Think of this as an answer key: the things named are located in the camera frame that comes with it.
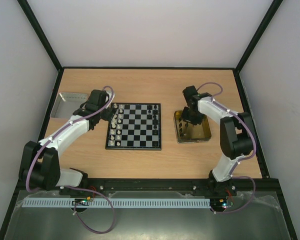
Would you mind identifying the gold tin box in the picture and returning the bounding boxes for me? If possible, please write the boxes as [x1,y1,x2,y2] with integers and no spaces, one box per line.
[173,110,212,144]

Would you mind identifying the black silver chess board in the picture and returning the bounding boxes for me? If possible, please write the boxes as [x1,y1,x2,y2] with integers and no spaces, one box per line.
[105,102,162,151]

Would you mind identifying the silver tin lid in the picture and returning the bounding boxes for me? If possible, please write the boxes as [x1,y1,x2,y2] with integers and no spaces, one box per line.
[50,92,88,119]

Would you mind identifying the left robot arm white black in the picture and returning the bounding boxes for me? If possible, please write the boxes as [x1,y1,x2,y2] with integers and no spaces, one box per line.
[18,85,115,193]

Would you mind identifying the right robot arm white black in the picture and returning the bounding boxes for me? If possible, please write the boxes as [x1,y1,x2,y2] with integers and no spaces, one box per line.
[181,85,257,196]

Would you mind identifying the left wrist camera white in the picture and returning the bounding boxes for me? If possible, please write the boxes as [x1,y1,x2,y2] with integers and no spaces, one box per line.
[105,89,115,107]

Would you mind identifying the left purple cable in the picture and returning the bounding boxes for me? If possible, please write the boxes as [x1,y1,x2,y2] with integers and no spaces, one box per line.
[26,85,117,235]

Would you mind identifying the purple cable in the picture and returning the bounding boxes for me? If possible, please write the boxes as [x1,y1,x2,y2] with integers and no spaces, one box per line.
[26,85,117,235]
[197,82,258,215]

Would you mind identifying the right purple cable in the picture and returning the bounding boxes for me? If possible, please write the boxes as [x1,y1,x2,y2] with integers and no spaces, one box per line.
[197,82,258,215]

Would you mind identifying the white slotted cable duct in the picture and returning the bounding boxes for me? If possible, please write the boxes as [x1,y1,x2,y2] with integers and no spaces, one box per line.
[22,197,211,209]

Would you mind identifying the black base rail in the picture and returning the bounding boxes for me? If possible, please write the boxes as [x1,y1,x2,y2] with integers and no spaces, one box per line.
[17,177,283,198]

